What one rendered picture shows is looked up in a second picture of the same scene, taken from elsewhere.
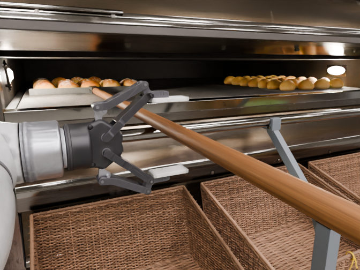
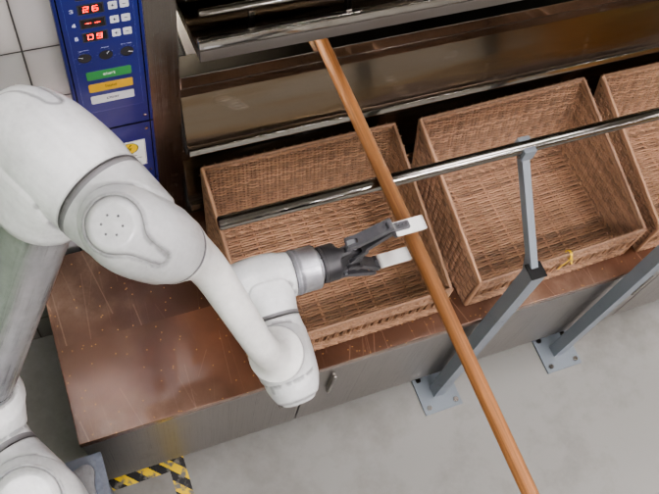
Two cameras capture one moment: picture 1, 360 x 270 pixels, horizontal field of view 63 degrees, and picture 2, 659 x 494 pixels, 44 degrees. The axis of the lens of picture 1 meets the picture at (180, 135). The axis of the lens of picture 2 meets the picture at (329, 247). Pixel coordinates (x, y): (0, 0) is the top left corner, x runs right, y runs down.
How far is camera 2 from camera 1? 1.34 m
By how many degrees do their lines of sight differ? 48
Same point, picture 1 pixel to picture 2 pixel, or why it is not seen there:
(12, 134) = (293, 279)
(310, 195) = (472, 374)
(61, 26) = (284, 41)
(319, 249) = (518, 283)
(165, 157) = (378, 95)
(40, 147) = (311, 284)
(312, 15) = not seen: outside the picture
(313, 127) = (634, 26)
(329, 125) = not seen: outside the picture
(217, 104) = (477, 24)
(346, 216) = (480, 394)
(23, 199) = not seen: hidden behind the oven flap
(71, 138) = (329, 272)
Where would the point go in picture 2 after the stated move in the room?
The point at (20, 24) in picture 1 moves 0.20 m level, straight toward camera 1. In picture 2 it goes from (238, 50) to (276, 133)
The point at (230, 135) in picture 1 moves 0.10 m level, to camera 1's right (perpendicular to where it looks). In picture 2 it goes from (483, 56) to (521, 62)
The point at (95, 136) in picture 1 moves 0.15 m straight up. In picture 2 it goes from (344, 260) to (357, 223)
